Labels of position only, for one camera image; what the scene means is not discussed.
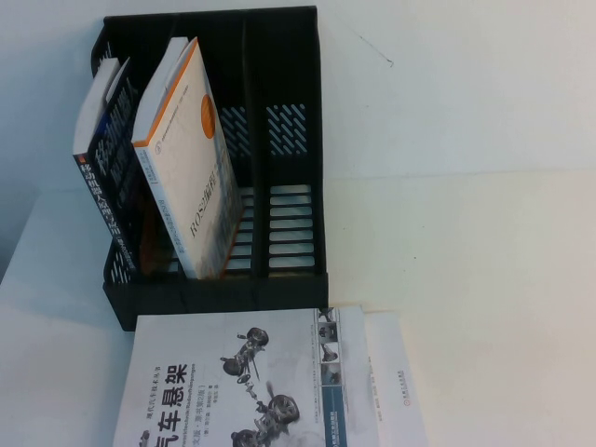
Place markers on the white car suspension book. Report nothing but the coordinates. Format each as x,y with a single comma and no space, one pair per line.
195,354

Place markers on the white orange ROS2 book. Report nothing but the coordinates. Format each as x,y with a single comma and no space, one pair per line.
186,163

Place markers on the black plastic book stand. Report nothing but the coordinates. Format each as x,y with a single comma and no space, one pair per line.
288,70

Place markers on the white autonomous driving book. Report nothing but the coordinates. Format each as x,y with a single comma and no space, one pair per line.
391,354

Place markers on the dark blue mobile robot book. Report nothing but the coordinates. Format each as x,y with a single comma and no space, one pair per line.
104,186

